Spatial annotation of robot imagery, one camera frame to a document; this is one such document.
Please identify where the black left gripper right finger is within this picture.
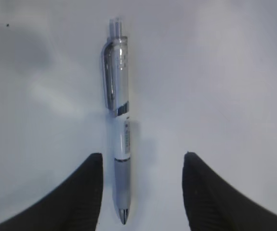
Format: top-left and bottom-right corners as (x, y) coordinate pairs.
(182, 152), (277, 231)

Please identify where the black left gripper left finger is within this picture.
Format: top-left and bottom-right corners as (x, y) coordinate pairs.
(0, 153), (104, 231)

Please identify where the grey grip ballpoint pen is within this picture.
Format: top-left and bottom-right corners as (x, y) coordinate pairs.
(102, 18), (131, 225)

